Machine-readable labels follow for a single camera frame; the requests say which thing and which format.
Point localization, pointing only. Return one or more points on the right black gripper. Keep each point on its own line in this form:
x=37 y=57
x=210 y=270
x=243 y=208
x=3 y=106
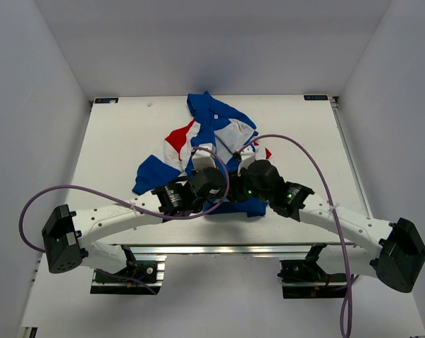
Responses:
x=236 y=195

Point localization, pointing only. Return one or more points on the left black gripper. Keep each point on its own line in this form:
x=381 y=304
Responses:
x=220 y=193

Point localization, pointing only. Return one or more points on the blue white red jacket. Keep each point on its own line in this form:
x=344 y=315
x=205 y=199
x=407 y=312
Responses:
x=211 y=139

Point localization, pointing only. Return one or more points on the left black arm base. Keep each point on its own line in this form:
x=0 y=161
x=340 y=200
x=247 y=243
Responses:
x=143 y=275

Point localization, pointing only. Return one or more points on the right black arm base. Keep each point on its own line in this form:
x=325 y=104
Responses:
x=304 y=279

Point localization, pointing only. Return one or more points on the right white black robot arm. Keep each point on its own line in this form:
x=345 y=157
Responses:
x=393 y=252

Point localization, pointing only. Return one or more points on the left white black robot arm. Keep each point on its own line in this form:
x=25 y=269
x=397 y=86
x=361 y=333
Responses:
x=73 y=238

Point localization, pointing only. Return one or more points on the right blue corner sticker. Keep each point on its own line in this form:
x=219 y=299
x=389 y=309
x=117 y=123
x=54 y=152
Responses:
x=315 y=97

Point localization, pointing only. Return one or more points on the blue corner sticker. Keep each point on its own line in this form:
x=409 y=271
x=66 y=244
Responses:
x=105 y=100
x=315 y=97

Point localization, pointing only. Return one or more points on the left blue corner sticker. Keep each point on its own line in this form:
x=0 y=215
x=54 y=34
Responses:
x=105 y=100

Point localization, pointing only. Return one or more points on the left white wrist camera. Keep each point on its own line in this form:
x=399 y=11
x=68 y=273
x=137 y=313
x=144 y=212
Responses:
x=202 y=160

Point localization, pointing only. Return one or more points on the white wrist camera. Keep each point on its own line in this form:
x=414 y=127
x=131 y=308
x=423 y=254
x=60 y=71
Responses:
x=244 y=158
x=202 y=160

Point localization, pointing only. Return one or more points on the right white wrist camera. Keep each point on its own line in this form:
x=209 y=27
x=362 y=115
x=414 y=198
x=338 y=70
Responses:
x=244 y=158

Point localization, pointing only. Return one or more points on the aluminium table rail frame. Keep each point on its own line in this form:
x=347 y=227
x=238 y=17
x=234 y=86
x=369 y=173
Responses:
x=306 y=138

